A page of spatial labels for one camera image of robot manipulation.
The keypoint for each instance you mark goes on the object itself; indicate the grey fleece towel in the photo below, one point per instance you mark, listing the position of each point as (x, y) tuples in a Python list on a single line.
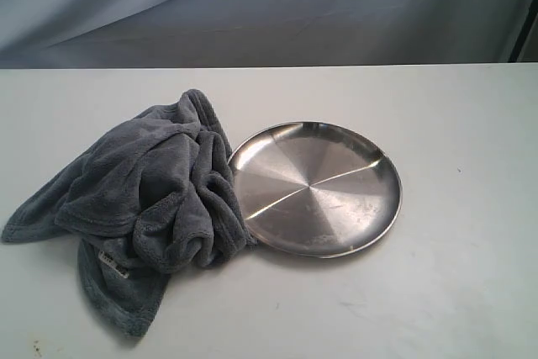
[(153, 195)]

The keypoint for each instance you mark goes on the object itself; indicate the round stainless steel plate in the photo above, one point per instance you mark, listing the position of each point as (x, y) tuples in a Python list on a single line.
[(315, 189)]

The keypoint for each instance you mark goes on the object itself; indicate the grey backdrop curtain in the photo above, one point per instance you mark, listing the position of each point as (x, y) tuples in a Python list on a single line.
[(252, 33)]

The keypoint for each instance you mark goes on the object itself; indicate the black stand pole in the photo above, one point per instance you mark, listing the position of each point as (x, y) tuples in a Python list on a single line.
[(524, 19)]

